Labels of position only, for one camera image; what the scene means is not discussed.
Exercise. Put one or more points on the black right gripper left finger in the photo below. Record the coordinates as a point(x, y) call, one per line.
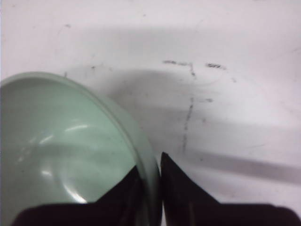
point(119, 205)

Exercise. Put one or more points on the light green bowl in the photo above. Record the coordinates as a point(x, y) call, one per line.
point(62, 148)

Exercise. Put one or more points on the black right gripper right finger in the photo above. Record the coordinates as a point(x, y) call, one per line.
point(185, 203)

